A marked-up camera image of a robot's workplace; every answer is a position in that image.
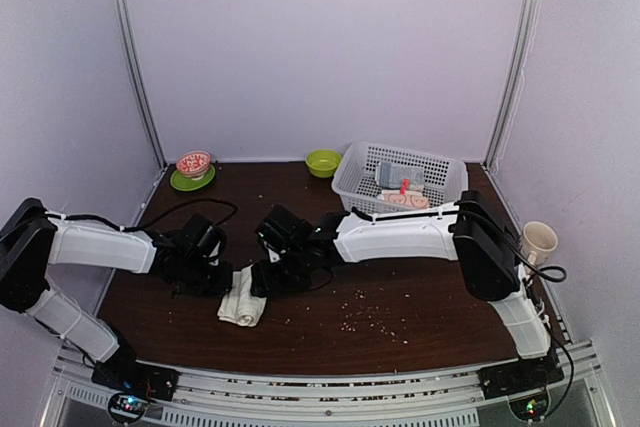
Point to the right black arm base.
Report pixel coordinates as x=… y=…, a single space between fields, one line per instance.
x=521 y=375

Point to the white plastic perforated basket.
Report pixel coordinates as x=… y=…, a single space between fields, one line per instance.
x=444 y=178

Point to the beige paper cup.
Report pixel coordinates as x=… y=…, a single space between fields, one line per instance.
x=538 y=242

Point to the white towel blue print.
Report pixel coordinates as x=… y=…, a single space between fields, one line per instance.
x=240 y=307

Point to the red patterned bowl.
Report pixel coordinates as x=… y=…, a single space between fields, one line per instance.
x=194 y=165

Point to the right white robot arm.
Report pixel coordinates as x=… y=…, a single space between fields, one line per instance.
x=465 y=231

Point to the left aluminium frame post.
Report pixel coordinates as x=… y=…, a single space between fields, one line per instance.
x=137 y=82

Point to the front aluminium rail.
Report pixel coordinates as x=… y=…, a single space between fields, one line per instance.
x=441 y=397

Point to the right aluminium frame post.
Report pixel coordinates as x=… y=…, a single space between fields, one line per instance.
x=509 y=98

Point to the aluminium frame post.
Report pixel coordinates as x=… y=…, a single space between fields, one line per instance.
x=137 y=82
x=509 y=98

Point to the small green bowl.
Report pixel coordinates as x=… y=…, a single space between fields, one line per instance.
x=323 y=163

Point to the green plate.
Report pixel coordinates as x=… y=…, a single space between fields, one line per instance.
x=184 y=184

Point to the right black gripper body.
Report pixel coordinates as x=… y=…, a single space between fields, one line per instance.
x=292 y=276

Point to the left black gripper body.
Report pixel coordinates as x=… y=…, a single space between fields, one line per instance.
x=201 y=282

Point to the orange bunny pattern towel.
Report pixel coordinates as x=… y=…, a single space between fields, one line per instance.
x=408 y=198

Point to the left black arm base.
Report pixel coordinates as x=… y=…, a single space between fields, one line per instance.
x=123 y=372

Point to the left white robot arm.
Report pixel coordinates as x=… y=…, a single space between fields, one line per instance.
x=34 y=238

